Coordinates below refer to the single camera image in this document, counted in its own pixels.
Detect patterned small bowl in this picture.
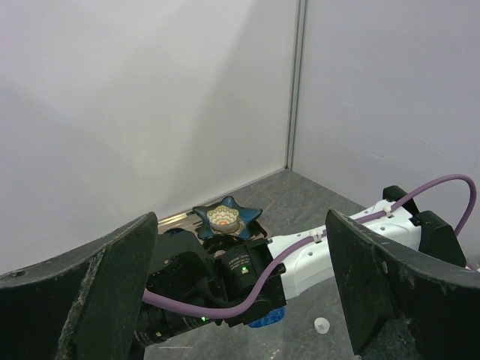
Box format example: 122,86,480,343
206,205,240,234

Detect blue star-shaped plate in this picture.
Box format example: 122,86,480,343
193,196,263,241

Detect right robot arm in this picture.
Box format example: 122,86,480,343
131,196,334,352

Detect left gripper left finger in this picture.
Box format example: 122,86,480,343
1,212,158,359

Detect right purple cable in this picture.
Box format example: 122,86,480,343
142,174,480,319

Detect white bottle cap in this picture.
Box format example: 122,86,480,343
313,317,330,335

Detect labelled clear water bottle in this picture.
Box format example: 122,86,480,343
248,307,285,329

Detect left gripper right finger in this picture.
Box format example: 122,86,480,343
325,210,479,359

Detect metal tray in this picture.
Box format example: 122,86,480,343
157,210,272,244

